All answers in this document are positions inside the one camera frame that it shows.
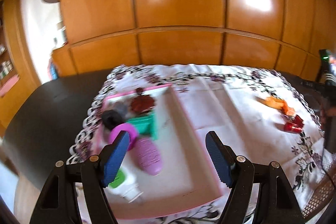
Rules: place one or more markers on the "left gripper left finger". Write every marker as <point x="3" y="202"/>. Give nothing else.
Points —
<point x="57" y="202"/>

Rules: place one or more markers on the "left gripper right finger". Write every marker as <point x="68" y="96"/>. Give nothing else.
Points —
<point x="276" y="202"/>

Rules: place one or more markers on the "white green plug device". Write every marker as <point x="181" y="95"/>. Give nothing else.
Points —
<point x="125" y="185"/>

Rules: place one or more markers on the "red plastic toy piece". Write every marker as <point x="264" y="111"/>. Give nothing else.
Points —
<point x="294" y="125"/>

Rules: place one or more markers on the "orange linked cube blocks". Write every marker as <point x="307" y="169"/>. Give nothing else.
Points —
<point x="278" y="104"/>

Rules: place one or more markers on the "magenta plastic cup piece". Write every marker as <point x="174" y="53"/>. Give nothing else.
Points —
<point x="127" y="127"/>

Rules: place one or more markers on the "purple oval brush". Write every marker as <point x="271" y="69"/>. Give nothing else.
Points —
<point x="148" y="156"/>

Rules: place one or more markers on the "green plastic spool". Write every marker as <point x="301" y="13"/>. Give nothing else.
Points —
<point x="146" y="124"/>

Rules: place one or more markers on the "dark brown carved ornament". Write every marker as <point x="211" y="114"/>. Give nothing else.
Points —
<point x="141" y="103"/>

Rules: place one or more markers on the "white embroidered floral tablecloth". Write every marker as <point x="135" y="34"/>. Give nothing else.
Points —
<point x="222" y="99"/>

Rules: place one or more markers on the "pink cardboard tray box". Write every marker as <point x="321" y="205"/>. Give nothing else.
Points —
<point x="187" y="180"/>

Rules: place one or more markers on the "wooden shelf cabinet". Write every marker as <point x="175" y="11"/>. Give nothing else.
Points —
<point x="19" y="53"/>

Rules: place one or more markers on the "wooden wall cabinet panels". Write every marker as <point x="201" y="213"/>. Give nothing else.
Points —
<point x="285" y="35"/>

